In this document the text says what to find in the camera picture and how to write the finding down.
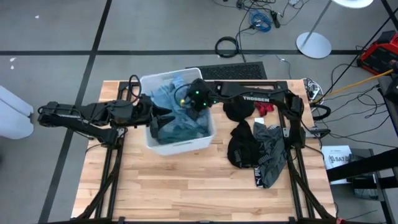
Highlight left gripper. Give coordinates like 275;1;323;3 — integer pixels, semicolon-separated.
132;95;177;139

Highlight light blue patterned garment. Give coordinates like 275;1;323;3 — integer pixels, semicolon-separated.
148;75;191;110

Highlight white perforated plastic basket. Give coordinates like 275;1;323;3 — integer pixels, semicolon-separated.
139;67;216;156

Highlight red garment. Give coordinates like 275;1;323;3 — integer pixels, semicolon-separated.
254;101;275;116

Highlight grey printed garment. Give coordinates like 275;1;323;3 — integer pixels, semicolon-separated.
252;121;287;189

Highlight small black garment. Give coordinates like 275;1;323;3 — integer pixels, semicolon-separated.
222;98;256;123

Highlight black power adapter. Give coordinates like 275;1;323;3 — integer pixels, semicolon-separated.
270;10;281;29

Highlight white power strip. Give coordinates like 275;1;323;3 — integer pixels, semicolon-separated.
303;77;325;101

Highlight white furniture piece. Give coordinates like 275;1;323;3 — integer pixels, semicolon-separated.
0;85;35;140

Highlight white printed paper sheet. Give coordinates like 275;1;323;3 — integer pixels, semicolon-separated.
319;144;353;185

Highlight black metal stand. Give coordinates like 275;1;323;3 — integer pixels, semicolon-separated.
325;147;398;224

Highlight red machine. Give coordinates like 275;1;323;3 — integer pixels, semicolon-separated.
356;29;398;76

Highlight black looped cable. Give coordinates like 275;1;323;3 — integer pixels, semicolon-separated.
128;74;143;102

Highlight black coiled cable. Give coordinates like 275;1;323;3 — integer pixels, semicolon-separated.
214;35;241;58

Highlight blue coiled cable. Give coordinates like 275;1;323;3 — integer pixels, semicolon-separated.
249;11;273;33

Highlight black metal table frame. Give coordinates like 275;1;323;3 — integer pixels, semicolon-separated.
70;80;341;224

